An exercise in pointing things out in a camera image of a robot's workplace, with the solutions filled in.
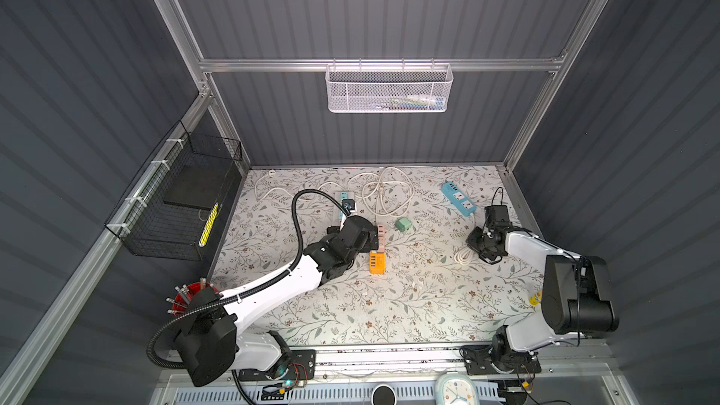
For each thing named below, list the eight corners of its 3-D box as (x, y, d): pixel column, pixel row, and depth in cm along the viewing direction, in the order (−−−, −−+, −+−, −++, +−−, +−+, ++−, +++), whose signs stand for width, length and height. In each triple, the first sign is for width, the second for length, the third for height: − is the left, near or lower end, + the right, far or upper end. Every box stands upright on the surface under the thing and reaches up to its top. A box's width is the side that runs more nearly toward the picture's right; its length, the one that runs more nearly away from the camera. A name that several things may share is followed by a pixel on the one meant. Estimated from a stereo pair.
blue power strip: (464, 218, 106) (467, 213, 104) (438, 190, 115) (440, 185, 113) (476, 212, 108) (478, 207, 105) (449, 185, 117) (451, 180, 114)
